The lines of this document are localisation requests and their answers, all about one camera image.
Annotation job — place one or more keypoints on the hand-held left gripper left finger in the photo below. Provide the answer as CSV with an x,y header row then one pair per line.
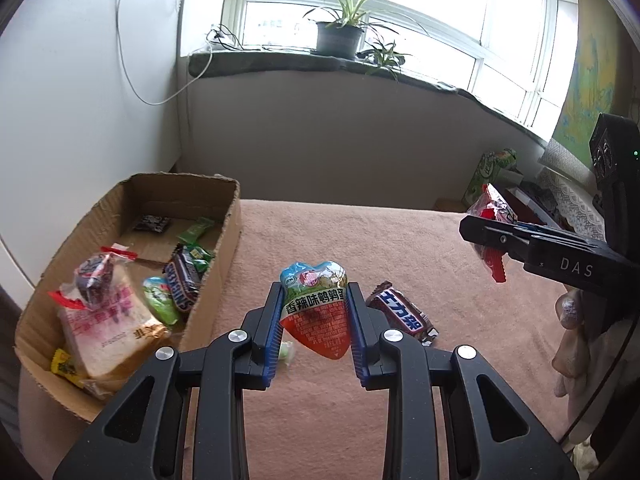
x,y
272,330

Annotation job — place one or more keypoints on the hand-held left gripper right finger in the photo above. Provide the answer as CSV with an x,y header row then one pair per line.
x,y
357,330

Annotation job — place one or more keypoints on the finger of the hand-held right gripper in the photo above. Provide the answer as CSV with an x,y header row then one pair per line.
x,y
555,234
492,235

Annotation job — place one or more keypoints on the small red-edged dark cake packet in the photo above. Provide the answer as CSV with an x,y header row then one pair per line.
x,y
492,207

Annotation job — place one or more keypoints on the blue and red egg packet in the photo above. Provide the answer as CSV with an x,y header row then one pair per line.
x,y
315,310

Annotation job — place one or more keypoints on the cardboard box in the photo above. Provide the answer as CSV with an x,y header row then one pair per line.
x,y
220,270

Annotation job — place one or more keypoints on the brown chocolate bar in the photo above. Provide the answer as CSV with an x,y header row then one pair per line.
x,y
182,280
400,315

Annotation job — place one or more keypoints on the green and white packet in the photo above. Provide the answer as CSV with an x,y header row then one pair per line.
x,y
160,302

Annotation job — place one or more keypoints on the small green packet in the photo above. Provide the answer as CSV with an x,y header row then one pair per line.
x,y
195,230

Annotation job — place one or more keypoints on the black candy packet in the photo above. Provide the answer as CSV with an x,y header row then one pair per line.
x,y
151,223

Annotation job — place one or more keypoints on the large red-edged dark cake packet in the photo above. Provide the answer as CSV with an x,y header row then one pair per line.
x,y
92,275

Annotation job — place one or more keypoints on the yellow candy packet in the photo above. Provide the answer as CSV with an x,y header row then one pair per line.
x,y
65,365

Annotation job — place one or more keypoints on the person's right hand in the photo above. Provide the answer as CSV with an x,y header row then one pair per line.
x,y
569,311

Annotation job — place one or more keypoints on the green candy in clear wrapper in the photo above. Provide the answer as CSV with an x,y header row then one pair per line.
x,y
286,352

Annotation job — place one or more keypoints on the white lace cloth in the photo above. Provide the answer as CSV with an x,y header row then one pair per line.
x,y
565,190

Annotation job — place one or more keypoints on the sliced bread packet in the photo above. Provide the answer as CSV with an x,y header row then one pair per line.
x,y
117,340

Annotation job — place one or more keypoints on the small spider plant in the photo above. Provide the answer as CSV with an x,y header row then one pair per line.
x,y
385,57

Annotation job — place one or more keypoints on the window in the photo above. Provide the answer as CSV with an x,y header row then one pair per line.
x,y
440,10

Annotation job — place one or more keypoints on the grey sill cloth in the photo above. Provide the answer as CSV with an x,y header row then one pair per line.
x,y
280,62

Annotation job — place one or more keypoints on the large spider plant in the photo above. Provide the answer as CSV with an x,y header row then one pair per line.
x,y
350,7

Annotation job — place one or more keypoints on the white cabinet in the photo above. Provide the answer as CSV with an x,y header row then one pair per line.
x,y
75,85

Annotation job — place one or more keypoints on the green box by wall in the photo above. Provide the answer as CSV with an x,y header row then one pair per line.
x,y
492,170

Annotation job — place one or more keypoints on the wall map poster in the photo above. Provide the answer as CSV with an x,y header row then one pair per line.
x,y
592,70

